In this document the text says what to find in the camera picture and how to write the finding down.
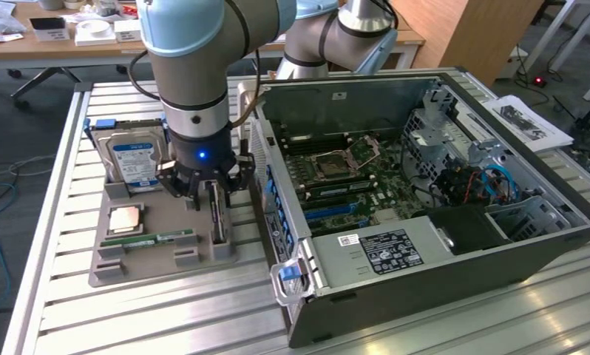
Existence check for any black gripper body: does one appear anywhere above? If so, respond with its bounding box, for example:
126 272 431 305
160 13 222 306
169 125 241 185

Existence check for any graphics card with black fan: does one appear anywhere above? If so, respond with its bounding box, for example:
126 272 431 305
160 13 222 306
203 179 233 246

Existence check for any hard disk with blue label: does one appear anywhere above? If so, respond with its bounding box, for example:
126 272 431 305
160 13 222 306
84 115 174 195

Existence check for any CPU chip with metal lid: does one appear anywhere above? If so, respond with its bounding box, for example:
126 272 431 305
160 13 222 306
107 204 144 234

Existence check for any black RAM slot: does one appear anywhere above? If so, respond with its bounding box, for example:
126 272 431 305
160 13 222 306
282 137 350 148
286 144 351 156

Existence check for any green RAM stick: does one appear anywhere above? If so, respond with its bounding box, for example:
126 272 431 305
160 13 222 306
100 229 198 248

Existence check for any CPU socket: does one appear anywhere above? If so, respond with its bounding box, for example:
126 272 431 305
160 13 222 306
313 151 355 182

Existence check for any black RAM stick with label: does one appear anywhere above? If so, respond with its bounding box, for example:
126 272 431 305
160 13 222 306
305 178 378 203

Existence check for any blue expansion slot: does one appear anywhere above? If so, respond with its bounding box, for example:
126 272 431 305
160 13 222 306
303 201 370 223

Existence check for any grey parts rack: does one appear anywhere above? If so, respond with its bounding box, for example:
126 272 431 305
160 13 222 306
88 177 241 288

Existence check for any metal socket cover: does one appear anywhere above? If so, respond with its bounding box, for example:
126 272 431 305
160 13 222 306
346 135 383 163

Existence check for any blue case latch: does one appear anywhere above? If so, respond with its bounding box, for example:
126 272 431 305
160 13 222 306
278 266 302 284

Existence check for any green motherboard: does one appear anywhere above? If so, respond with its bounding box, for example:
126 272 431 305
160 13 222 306
271 124 427 237

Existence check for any grey power supply with label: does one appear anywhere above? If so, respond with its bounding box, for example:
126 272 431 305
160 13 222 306
309 216 455 290

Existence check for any small white box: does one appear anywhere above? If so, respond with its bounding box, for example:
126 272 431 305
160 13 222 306
112 18 144 44

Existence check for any flat white box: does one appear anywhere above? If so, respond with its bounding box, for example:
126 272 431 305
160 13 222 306
74 31 119 47

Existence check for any metal drive cage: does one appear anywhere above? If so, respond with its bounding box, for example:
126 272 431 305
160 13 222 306
401 87 512 186

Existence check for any white tape roll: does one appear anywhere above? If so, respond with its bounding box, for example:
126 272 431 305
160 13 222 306
76 20 112 38

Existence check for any clear bag with dark parts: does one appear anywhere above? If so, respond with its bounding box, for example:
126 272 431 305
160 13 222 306
95 0 123 18

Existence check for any white box with black top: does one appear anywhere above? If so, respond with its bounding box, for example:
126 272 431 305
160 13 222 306
28 16 71 42

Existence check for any wooden desk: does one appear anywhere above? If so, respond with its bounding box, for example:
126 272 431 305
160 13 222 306
0 0 427 71

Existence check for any open grey PC case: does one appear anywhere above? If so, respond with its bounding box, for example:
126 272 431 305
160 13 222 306
237 66 590 349

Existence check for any printed paper stack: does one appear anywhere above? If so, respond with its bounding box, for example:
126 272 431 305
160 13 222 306
481 94 577 153

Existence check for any wooden cabinet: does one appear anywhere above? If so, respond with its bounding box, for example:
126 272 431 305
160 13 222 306
391 0 548 85

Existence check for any metal disk bay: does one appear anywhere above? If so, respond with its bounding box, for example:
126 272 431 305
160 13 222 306
486 195 573 242

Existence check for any white floor box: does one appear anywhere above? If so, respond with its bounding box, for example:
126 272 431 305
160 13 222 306
501 44 532 81

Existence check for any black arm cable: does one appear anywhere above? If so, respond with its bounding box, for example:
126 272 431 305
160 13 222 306
128 0 267 129

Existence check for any white floor cable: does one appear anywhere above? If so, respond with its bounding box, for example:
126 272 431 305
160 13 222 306
0 154 55 178

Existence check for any black power wire bundle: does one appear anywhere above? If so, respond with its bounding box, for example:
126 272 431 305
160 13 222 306
433 166 484 206

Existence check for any red wire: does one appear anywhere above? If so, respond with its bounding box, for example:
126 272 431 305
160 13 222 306
462 172 477 203

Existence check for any blue wire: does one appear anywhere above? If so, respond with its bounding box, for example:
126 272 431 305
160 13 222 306
476 165 520 203

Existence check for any white table frame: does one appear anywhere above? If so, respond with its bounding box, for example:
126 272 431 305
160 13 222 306
521 0 590 101

